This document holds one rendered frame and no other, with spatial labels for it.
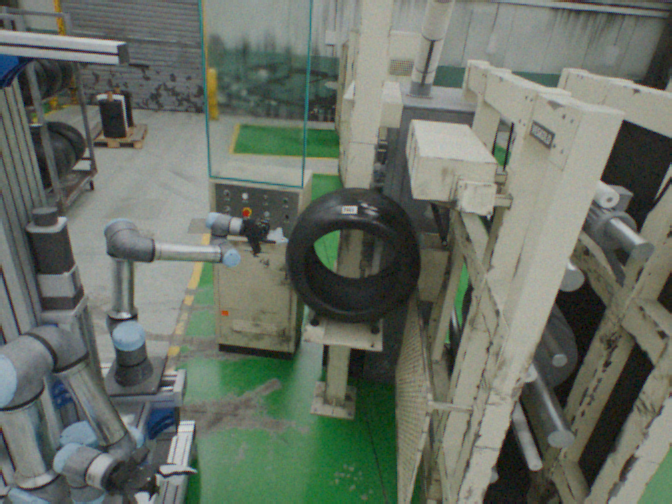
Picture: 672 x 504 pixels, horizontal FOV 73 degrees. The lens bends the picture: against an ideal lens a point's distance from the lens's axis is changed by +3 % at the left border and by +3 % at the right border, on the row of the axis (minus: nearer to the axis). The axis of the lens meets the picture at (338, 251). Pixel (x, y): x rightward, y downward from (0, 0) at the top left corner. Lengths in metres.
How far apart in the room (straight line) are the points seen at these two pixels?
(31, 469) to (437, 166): 1.42
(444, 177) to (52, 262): 1.22
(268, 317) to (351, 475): 1.08
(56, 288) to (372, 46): 1.45
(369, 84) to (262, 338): 1.84
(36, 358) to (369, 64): 1.55
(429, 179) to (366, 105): 0.67
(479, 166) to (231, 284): 1.90
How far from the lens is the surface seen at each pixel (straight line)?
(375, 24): 2.03
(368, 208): 1.81
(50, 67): 5.48
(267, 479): 2.63
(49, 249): 1.56
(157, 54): 11.05
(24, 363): 1.34
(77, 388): 1.46
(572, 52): 12.90
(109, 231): 1.94
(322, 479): 2.63
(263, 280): 2.87
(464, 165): 1.48
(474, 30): 11.71
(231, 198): 2.74
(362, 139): 2.08
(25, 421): 1.44
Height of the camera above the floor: 2.13
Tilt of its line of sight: 27 degrees down
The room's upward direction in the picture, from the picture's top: 6 degrees clockwise
